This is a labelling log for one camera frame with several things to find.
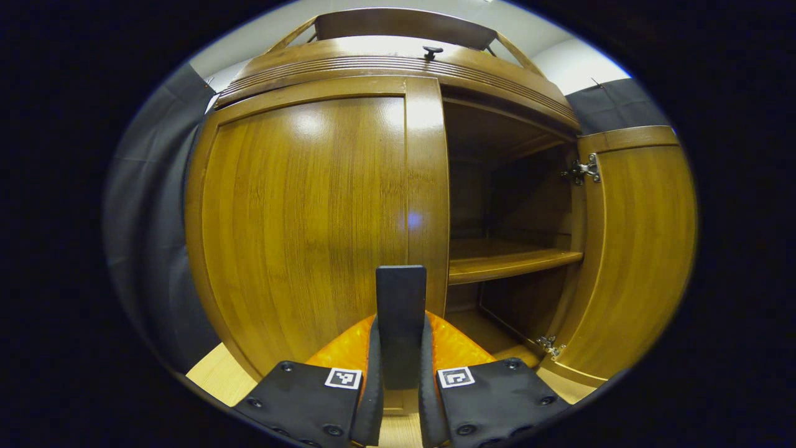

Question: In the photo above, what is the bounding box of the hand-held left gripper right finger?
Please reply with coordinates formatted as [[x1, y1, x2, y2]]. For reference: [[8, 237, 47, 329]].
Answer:
[[418, 311, 570, 448]]

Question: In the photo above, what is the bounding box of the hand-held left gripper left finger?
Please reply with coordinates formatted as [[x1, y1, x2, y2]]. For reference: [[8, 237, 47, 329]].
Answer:
[[233, 314, 385, 448]]

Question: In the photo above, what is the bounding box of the black door handle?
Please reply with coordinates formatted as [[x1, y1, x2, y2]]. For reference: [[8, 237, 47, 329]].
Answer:
[[376, 266, 427, 391]]

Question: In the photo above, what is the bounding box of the wooden cabinet door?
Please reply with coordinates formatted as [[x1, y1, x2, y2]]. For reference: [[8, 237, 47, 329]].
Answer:
[[536, 126, 698, 405], [185, 76, 450, 414]]

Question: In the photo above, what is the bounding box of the wooden double-door shoe cabinet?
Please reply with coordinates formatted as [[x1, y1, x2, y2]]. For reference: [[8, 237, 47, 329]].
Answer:
[[215, 7, 588, 374]]

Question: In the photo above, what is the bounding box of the wooden inner shelf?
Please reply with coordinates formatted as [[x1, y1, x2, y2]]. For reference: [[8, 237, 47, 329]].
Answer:
[[448, 238, 584, 286]]

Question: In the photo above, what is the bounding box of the wooden ribbed drawer front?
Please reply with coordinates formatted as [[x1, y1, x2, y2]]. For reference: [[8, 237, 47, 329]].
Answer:
[[218, 36, 580, 131]]

